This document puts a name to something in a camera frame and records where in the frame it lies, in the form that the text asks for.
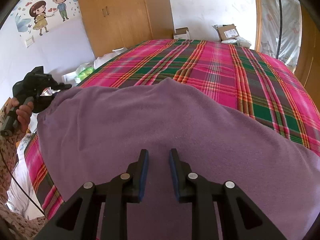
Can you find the person's left hand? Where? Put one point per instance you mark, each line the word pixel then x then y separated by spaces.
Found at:
pixel 25 115

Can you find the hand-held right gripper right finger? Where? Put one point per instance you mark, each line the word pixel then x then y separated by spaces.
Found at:
pixel 174 177

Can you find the white green plastic bag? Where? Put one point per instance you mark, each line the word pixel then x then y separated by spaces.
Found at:
pixel 85 72

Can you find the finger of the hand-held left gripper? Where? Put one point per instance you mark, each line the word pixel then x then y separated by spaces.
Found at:
pixel 62 87

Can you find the pile of white packets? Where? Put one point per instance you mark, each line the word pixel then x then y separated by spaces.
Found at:
pixel 240 42

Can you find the person's floral clothing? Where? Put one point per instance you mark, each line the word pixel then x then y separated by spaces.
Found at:
pixel 17 225

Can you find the wooden door frame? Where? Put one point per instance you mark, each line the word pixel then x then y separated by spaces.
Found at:
pixel 257 17

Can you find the wooden door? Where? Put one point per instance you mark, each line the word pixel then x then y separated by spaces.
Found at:
pixel 310 55

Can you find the cartoon wall sticker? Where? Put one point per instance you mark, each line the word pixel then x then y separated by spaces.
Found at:
pixel 45 10

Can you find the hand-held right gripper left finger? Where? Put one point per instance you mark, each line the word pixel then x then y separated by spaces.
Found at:
pixel 143 177

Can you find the wooden wardrobe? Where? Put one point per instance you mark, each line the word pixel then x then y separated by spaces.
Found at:
pixel 120 15

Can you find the white wall switch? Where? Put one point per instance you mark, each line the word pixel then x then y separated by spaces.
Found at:
pixel 29 42

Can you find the small white box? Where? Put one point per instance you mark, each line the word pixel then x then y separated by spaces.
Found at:
pixel 181 33

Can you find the pink plaid bed sheet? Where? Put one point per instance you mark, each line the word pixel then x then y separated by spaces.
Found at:
pixel 212 67

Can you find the brown cardboard box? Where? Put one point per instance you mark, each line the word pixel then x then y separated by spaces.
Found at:
pixel 227 32

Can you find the person's left forearm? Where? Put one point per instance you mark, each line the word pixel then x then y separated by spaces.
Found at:
pixel 6 160

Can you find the white floral quilt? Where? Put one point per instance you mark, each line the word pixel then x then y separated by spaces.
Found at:
pixel 25 180

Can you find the clear plastic door curtain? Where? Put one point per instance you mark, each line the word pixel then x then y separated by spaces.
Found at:
pixel 280 22

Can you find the purple fleece garment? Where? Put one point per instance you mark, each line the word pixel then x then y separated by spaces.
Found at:
pixel 150 125

